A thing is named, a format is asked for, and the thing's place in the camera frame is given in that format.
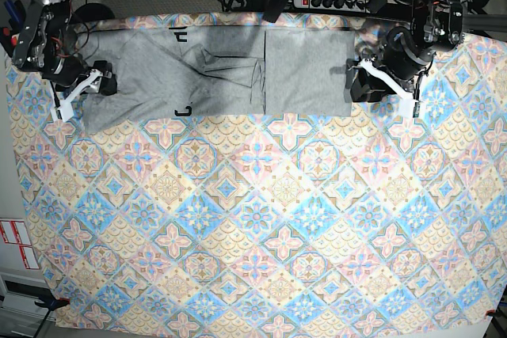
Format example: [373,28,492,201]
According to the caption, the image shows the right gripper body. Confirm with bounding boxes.
[41,55,89,95]

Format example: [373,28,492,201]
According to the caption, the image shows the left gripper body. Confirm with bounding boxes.
[383,32,434,81]

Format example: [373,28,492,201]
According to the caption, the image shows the grey T-shirt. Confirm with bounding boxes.
[82,26,355,134]

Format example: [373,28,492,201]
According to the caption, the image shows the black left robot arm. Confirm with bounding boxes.
[346,0,463,105]

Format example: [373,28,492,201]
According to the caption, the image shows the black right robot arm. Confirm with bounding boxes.
[12,0,117,96]

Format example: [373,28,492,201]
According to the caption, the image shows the orange black clamp upper left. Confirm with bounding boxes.
[1,27,19,58]

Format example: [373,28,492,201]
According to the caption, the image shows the orange black clamp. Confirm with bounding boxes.
[34,297,70,311]
[486,309,507,318]
[1,27,19,58]

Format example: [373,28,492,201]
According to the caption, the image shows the white power strip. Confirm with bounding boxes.
[292,0,367,12]

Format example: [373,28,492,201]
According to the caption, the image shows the patterned tile tablecloth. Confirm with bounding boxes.
[5,36,506,337]

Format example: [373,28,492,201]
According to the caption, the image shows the red white labels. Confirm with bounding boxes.
[1,218,40,270]

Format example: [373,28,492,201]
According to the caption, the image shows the orange black clamp lower left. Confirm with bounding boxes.
[34,297,70,311]

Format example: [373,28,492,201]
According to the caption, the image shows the orange black clamp lower right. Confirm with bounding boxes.
[486,309,507,318]

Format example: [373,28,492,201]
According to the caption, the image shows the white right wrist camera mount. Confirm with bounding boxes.
[50,69,113,123]

